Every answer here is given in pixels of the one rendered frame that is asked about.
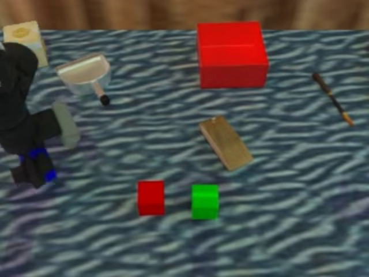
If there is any small red cube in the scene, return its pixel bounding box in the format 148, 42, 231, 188
137, 179, 166, 216

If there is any small green cube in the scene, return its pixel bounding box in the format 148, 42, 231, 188
191, 184, 220, 221

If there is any beige cardboard box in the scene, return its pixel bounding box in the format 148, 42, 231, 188
2, 20, 48, 69

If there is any wooden board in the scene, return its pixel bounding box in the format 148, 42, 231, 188
198, 115, 255, 172

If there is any large red box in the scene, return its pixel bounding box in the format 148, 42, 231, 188
197, 20, 270, 89

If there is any thin wooden paintbrush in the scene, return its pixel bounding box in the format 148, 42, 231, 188
311, 72, 355, 128

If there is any metal scoop with black-tipped handle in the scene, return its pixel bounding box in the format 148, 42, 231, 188
55, 53, 112, 107

